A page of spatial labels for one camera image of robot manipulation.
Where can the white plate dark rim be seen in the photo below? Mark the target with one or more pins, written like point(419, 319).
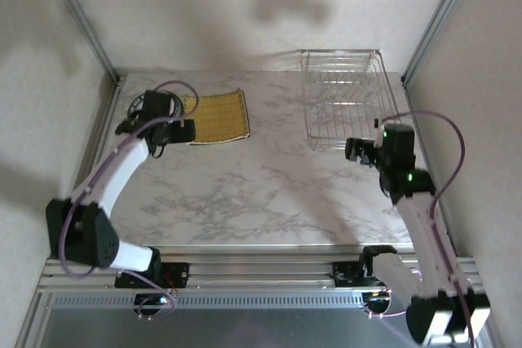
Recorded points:
point(136, 104)

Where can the yellow woven bamboo plate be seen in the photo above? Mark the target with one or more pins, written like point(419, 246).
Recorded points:
point(220, 117)

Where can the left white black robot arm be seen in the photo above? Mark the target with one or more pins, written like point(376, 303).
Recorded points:
point(81, 238)

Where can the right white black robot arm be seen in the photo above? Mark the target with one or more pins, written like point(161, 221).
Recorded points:
point(426, 242)

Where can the circuit board with LED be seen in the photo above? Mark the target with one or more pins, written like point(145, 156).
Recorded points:
point(153, 301)
point(377, 296)

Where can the grey vented metal panel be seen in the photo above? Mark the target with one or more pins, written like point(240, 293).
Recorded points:
point(261, 323)

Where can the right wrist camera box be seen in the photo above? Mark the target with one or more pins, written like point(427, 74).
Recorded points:
point(377, 123)

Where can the aluminium side rail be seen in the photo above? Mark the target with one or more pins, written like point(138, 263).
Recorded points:
point(112, 97)
point(410, 95)

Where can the aluminium frame post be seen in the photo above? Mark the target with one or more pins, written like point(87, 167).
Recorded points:
point(84, 22)
point(441, 18)

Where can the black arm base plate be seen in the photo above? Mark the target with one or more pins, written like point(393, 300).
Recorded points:
point(344, 274)
point(179, 272)

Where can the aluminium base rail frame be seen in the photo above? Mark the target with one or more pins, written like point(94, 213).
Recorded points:
point(261, 268)

